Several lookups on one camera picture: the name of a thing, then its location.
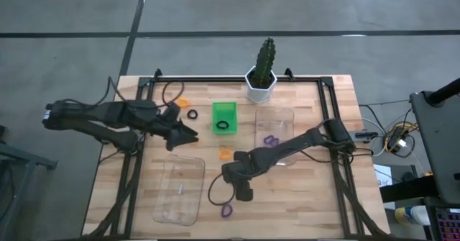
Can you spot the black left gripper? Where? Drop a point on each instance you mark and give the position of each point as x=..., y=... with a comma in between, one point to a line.
x=171, y=126

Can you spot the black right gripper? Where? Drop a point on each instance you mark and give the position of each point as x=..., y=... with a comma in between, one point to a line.
x=243, y=172

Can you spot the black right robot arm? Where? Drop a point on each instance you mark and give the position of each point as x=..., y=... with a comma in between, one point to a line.
x=287, y=147

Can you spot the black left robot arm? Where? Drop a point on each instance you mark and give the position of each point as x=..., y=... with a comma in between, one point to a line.
x=108, y=113

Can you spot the green plastic bin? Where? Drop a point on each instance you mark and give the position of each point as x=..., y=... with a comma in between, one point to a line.
x=230, y=108

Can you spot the clear plastic container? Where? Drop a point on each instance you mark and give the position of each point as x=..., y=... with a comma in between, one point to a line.
x=179, y=205
x=276, y=118

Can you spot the white hexagonal plant pot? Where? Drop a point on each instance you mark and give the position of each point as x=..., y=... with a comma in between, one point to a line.
x=259, y=95

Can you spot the white paper sheet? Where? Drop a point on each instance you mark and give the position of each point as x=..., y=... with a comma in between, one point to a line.
x=382, y=174

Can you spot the grey metal stand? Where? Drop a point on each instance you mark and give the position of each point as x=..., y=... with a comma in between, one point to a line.
x=21, y=158

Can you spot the black beam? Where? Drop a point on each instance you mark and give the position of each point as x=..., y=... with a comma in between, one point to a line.
x=406, y=190

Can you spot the white bottle yellow cap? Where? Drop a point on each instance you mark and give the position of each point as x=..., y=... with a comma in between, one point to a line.
x=413, y=215

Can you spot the grey cabinet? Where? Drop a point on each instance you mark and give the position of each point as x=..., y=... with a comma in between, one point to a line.
x=442, y=144

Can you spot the laptop keyboard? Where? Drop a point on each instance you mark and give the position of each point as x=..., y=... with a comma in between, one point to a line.
x=449, y=226

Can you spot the black pole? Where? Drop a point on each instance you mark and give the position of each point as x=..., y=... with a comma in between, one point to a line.
x=445, y=90

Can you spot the black aluminium table frame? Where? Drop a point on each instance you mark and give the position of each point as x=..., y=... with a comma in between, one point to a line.
x=223, y=79

